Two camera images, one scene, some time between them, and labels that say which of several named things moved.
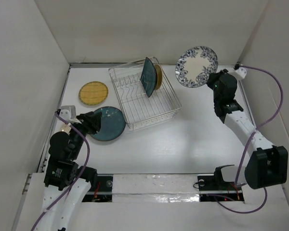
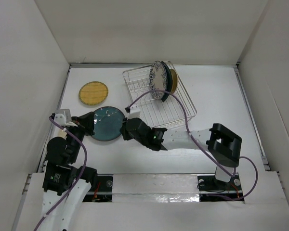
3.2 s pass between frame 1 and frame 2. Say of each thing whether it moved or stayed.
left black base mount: stayed
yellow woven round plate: stayed
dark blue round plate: stayed
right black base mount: stayed
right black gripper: moved
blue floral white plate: moved
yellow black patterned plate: moved
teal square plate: moved
